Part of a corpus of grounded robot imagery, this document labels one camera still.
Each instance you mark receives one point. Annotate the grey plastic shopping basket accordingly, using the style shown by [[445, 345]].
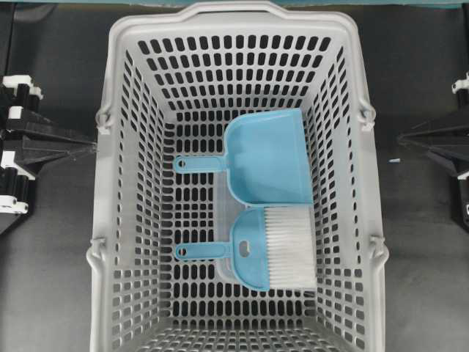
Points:
[[173, 84]]

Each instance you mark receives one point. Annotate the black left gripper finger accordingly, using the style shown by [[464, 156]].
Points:
[[44, 141]]

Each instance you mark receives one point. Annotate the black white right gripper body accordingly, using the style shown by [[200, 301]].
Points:
[[460, 89]]

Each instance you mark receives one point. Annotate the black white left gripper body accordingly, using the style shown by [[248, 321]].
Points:
[[18, 93]]

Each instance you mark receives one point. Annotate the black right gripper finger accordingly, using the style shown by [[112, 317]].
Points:
[[438, 140]]

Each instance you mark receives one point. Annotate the blue hand brush white bristles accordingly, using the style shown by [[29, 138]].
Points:
[[269, 249]]

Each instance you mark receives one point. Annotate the blue plastic dustpan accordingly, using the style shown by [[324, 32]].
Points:
[[265, 160]]

